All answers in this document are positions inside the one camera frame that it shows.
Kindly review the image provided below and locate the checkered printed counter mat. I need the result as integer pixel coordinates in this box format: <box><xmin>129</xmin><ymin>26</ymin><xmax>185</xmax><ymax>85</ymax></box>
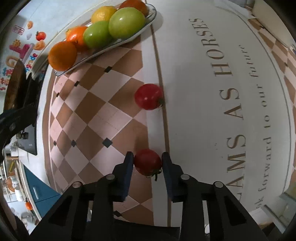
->
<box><xmin>38</xmin><ymin>0</ymin><xmax>296</xmax><ymax>232</ymax></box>

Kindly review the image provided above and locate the black glass gas stove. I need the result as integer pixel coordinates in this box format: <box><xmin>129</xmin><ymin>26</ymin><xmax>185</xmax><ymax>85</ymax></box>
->
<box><xmin>16</xmin><ymin>72</ymin><xmax>44</xmax><ymax>156</ymax></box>

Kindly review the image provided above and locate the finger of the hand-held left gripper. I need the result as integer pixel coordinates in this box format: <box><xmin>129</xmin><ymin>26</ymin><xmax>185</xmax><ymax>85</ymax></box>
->
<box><xmin>0</xmin><ymin>105</ymin><xmax>36</xmax><ymax>149</ymax></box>

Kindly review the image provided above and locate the orange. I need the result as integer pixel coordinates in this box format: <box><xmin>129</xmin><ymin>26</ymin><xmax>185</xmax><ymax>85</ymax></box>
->
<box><xmin>48</xmin><ymin>41</ymin><xmax>78</xmax><ymax>72</ymax></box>
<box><xmin>118</xmin><ymin>0</ymin><xmax>148</xmax><ymax>16</ymax></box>

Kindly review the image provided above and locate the yellow-green mandarin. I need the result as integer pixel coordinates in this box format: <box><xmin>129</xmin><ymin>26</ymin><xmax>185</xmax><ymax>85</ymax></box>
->
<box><xmin>65</xmin><ymin>26</ymin><xmax>89</xmax><ymax>52</ymax></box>

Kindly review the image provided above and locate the red cherry tomato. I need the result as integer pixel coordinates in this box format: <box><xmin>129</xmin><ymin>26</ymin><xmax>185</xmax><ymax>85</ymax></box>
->
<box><xmin>134</xmin><ymin>149</ymin><xmax>162</xmax><ymax>181</ymax></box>
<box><xmin>134</xmin><ymin>83</ymin><xmax>165</xmax><ymax>111</ymax></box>

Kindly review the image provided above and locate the oval floral ceramic plate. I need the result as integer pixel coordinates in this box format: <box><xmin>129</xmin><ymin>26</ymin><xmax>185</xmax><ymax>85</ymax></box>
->
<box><xmin>54</xmin><ymin>3</ymin><xmax>158</xmax><ymax>77</ymax></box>

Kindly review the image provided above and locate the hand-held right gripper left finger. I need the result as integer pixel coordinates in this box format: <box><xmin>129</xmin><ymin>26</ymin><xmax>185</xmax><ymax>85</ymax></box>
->
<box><xmin>29</xmin><ymin>151</ymin><xmax>134</xmax><ymax>241</ymax></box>

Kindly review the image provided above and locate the colourful wall sticker set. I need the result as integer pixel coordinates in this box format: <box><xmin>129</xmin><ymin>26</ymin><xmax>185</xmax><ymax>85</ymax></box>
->
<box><xmin>0</xmin><ymin>21</ymin><xmax>47</xmax><ymax>91</ymax></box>

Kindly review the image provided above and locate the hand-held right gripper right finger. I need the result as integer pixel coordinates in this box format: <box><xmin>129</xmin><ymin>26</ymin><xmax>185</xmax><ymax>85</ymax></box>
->
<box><xmin>161</xmin><ymin>152</ymin><xmax>281</xmax><ymax>241</ymax></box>

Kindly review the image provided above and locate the cluttered storage shelf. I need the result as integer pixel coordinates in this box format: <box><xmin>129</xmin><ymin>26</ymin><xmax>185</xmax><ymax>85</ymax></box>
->
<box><xmin>0</xmin><ymin>148</ymin><xmax>30</xmax><ymax>223</ymax></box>

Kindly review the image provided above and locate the yellow citrus fruit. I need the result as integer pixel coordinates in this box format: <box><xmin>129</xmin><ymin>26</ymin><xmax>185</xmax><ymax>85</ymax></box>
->
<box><xmin>91</xmin><ymin>6</ymin><xmax>117</xmax><ymax>24</ymax></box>

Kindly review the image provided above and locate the green apple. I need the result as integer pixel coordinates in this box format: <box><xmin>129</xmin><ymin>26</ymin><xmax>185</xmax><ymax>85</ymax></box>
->
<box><xmin>108</xmin><ymin>7</ymin><xmax>147</xmax><ymax>40</ymax></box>
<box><xmin>83</xmin><ymin>21</ymin><xmax>114</xmax><ymax>49</ymax></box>

